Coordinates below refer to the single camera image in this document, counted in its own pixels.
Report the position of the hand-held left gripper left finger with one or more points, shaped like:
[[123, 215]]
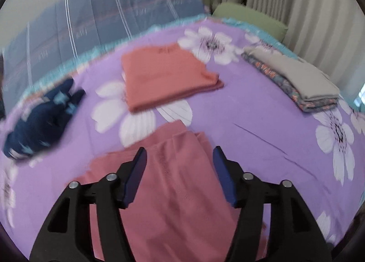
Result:
[[132, 176]]

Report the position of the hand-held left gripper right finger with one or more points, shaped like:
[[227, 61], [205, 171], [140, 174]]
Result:
[[225, 176]]

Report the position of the pink knit garment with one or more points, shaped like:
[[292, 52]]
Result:
[[176, 193]]

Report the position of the purple floral bedsheet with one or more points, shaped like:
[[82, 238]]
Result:
[[256, 136]]

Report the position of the salmon knit shirt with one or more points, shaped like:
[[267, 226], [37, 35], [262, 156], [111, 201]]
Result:
[[162, 77]]

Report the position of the navy star fleece garment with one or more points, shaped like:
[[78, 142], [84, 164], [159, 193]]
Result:
[[40, 125]]

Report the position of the floral patterned folded garment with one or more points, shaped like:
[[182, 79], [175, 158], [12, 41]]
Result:
[[285, 88]]

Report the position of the grey folded garment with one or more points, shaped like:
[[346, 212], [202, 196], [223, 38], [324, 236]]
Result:
[[299, 75]]

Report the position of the green cushion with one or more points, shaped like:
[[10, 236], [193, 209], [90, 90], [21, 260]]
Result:
[[251, 18]]

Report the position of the blue plaid pillow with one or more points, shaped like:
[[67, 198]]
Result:
[[99, 14]]

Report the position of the beige curtain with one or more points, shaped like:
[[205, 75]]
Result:
[[313, 2]]

